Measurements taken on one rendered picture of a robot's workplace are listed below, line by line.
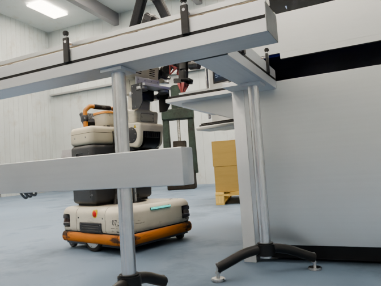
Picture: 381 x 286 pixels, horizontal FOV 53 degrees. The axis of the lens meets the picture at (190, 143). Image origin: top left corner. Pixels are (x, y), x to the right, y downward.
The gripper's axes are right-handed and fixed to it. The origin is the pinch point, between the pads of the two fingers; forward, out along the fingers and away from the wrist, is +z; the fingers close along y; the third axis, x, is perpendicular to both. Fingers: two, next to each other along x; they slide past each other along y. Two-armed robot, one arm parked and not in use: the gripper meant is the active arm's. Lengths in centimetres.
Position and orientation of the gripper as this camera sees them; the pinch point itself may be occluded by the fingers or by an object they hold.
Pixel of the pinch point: (182, 95)
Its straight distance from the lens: 223.2
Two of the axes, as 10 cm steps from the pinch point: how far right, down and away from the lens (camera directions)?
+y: 9.1, 0.2, -4.1
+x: 4.1, 0.5, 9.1
